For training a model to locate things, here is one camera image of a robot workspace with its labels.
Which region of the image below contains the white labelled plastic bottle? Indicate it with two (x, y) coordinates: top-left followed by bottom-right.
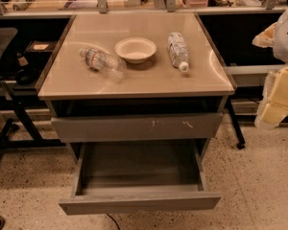
(168, 32), (189, 73)

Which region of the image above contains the white paper bowl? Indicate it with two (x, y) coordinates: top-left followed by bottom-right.
(115, 37), (156, 64)

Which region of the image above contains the clear plastic water bottle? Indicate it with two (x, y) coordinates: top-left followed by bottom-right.
(79, 47), (127, 81)

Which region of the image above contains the black coiled tool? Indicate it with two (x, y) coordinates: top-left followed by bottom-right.
(12, 0), (35, 11)

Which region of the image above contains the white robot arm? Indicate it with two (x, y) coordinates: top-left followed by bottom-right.
(252, 9), (288, 129)

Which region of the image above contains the grey table frame right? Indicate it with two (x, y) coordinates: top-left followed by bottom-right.
(224, 63), (288, 150)

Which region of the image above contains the grey drawer cabinet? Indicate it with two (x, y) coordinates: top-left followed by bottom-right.
(35, 11), (238, 165)

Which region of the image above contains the dark box with label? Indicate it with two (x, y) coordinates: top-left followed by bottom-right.
(26, 41), (57, 52)

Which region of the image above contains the grey drawer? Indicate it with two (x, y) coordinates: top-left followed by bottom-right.
(60, 140), (221, 215)
(51, 113), (223, 143)

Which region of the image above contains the grey top drawer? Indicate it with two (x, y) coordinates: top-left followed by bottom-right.
(51, 113), (223, 143)

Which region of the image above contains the black desk frame left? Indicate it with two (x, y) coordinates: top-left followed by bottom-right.
(0, 27), (66, 180)

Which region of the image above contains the black floor cable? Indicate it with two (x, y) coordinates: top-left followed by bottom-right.
(106, 213), (122, 230)

